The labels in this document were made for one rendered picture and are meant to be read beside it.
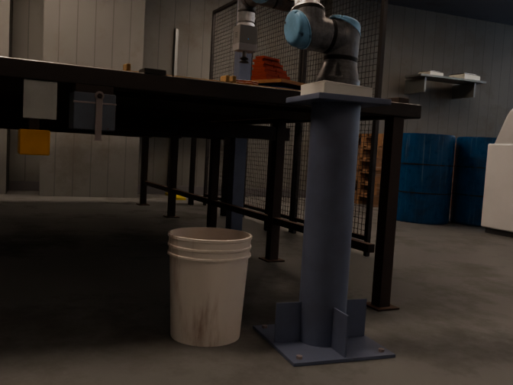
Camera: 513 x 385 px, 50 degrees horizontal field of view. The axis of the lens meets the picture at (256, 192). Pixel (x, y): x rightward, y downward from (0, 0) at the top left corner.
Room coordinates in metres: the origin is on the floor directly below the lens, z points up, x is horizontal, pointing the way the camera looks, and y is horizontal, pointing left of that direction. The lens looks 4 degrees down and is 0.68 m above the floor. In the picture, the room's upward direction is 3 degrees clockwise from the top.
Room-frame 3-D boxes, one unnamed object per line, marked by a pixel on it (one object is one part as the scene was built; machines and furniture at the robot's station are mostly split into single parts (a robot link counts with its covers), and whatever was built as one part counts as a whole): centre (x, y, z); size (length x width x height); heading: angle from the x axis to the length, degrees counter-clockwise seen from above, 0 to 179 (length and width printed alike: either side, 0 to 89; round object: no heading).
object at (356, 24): (1.94, -0.26, 1.08); 0.13 x 0.12 x 0.14; 115
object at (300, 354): (1.94, -0.26, 0.44); 0.38 x 0.38 x 0.87; 21
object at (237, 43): (2.41, 0.09, 1.15); 0.10 x 0.09 x 0.16; 28
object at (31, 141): (1.77, 0.72, 0.74); 0.09 x 0.08 x 0.24; 117
